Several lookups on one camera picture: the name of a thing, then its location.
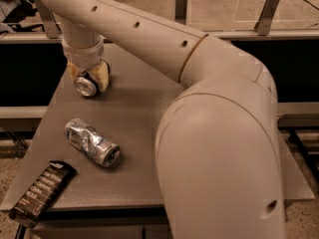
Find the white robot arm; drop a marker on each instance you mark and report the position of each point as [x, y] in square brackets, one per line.
[217, 146]

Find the middle metal bracket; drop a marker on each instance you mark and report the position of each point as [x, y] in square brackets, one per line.
[180, 11]

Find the left metal bracket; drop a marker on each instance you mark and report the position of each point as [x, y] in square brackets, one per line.
[51, 28]

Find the right metal bracket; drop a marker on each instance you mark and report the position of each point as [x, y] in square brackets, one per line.
[263, 25]

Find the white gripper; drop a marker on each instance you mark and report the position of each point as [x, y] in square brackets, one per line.
[84, 54]

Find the metal bracket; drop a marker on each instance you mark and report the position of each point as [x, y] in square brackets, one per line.
[180, 11]
[263, 25]
[51, 28]

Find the crushed silver can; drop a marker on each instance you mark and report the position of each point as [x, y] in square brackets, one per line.
[97, 148]

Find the blue pepsi can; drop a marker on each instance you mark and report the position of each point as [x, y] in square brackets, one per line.
[86, 86]

